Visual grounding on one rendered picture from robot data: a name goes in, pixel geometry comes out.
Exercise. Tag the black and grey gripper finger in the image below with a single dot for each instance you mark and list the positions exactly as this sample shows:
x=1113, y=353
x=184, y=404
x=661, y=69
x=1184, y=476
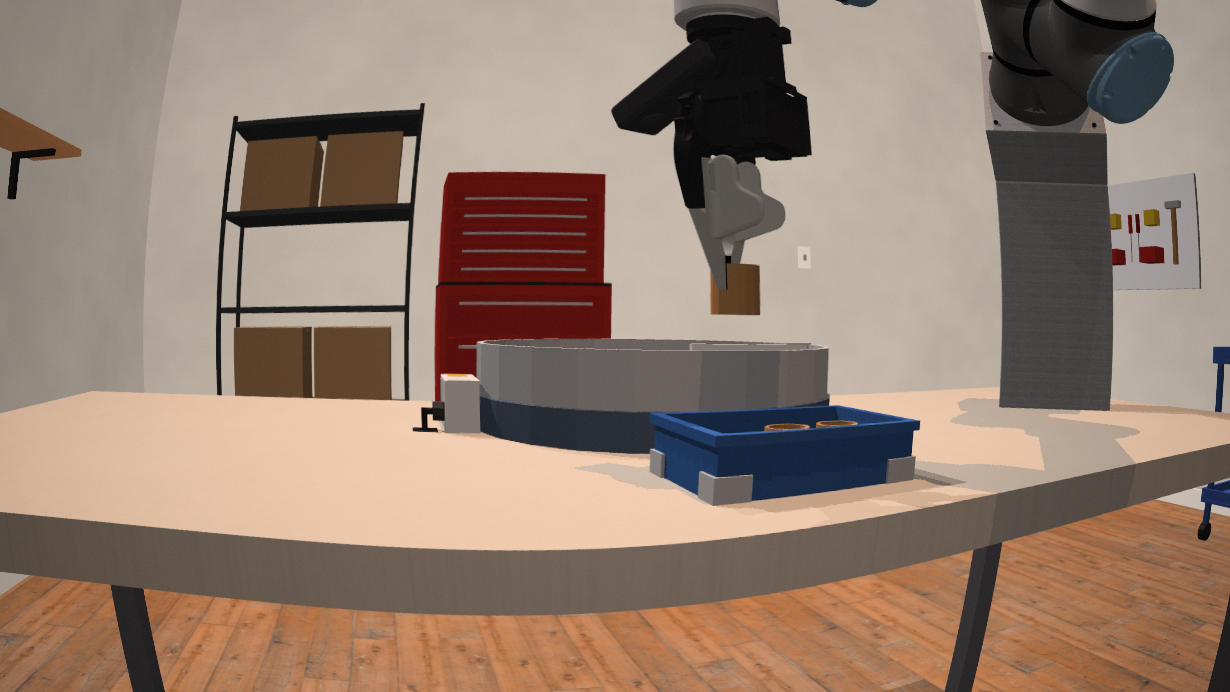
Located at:
x=749, y=176
x=717, y=202

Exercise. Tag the blue plastic crate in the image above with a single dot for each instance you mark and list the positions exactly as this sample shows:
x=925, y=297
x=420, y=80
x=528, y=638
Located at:
x=747, y=465

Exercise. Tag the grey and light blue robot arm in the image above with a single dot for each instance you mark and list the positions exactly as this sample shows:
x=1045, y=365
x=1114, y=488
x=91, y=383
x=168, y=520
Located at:
x=1117, y=65

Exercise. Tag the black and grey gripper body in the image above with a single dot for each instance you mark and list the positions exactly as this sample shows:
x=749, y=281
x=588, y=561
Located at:
x=783, y=124

